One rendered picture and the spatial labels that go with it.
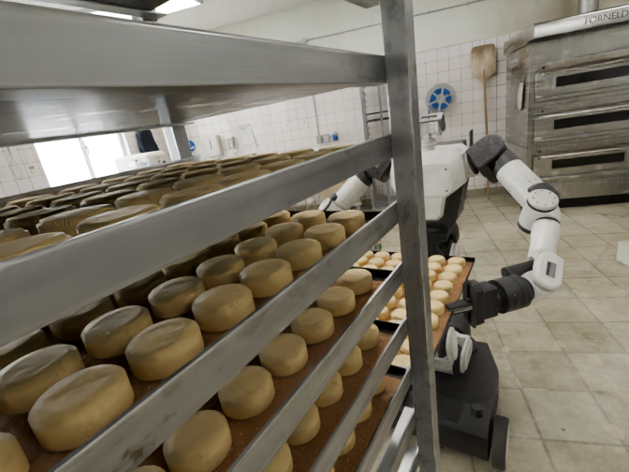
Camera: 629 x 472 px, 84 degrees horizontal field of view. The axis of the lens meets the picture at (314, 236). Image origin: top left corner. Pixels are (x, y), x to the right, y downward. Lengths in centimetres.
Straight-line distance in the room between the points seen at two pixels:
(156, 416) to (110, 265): 9
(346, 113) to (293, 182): 541
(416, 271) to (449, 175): 85
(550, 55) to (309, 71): 459
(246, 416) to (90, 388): 14
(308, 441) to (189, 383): 23
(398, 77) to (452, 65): 521
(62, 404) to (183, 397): 7
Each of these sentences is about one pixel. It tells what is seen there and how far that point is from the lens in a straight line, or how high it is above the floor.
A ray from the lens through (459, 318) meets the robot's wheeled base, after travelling 205.
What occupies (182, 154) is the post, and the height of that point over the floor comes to 143.
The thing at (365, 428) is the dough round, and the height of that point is 104.
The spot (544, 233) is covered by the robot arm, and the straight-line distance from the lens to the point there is 116.
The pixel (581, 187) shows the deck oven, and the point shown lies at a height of 23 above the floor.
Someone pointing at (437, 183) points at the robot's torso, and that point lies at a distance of 135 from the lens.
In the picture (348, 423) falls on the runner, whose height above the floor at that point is 114.
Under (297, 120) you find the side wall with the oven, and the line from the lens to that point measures 585.
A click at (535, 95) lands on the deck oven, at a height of 132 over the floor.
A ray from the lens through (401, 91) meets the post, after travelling 47.
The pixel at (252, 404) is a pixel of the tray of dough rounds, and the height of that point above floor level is 124.
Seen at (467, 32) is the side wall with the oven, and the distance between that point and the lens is 574.
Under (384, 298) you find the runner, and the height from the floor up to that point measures 123.
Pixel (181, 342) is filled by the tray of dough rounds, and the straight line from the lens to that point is 26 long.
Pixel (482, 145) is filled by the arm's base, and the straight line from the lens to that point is 137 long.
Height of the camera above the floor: 146
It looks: 18 degrees down
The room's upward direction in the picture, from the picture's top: 9 degrees counter-clockwise
